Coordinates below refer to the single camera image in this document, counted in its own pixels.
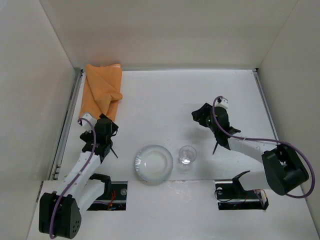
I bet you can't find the black plastic fork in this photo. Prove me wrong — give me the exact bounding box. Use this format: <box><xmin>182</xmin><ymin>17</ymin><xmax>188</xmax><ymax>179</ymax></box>
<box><xmin>110</xmin><ymin>140</ymin><xmax>119</xmax><ymax>159</ymax></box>

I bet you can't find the orange cloth placemat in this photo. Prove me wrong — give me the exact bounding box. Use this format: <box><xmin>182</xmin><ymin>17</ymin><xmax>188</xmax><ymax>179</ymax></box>
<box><xmin>79</xmin><ymin>63</ymin><xmax>123</xmax><ymax>121</ymax></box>

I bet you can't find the clear plastic cup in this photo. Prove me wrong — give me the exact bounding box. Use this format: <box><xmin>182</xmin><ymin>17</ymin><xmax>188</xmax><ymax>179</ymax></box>
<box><xmin>178</xmin><ymin>145</ymin><xmax>197</xmax><ymax>171</ymax></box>

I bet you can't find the white round plate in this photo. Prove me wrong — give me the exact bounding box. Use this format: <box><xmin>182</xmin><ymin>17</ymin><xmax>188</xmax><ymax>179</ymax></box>
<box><xmin>134</xmin><ymin>145</ymin><xmax>174</xmax><ymax>184</ymax></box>

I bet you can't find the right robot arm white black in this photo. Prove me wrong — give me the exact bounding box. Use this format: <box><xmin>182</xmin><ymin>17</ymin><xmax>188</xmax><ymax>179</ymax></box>
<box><xmin>191</xmin><ymin>98</ymin><xmax>309</xmax><ymax>196</ymax></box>

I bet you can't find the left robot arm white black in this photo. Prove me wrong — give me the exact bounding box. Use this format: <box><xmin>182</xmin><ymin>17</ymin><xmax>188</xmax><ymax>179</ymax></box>
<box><xmin>38</xmin><ymin>112</ymin><xmax>119</xmax><ymax>240</ymax></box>

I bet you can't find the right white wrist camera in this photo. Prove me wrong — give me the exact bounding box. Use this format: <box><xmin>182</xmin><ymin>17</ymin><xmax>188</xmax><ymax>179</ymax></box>
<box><xmin>216</xmin><ymin>97</ymin><xmax>229</xmax><ymax>110</ymax></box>

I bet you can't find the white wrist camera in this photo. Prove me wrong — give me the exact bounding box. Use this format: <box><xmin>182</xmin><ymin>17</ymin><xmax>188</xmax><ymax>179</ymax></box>
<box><xmin>216</xmin><ymin>97</ymin><xmax>229</xmax><ymax>110</ymax></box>
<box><xmin>79</xmin><ymin>112</ymin><xmax>97</xmax><ymax>132</ymax></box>

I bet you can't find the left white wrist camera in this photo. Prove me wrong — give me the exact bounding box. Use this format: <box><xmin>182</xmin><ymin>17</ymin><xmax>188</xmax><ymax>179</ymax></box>
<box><xmin>79</xmin><ymin>112</ymin><xmax>97</xmax><ymax>132</ymax></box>

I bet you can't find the right aluminium table rail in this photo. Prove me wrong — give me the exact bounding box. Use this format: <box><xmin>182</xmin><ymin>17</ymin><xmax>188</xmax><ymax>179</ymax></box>
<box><xmin>252</xmin><ymin>68</ymin><xmax>279</xmax><ymax>140</ymax></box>

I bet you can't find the aluminium table rail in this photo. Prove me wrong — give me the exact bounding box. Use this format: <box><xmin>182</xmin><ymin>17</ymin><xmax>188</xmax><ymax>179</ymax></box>
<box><xmin>47</xmin><ymin>67</ymin><xmax>84</xmax><ymax>180</ymax></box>
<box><xmin>252</xmin><ymin>68</ymin><xmax>279</xmax><ymax>140</ymax></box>

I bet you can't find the left aluminium table rail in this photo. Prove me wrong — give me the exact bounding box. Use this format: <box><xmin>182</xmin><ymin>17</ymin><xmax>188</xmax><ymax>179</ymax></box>
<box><xmin>47</xmin><ymin>67</ymin><xmax>84</xmax><ymax>180</ymax></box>

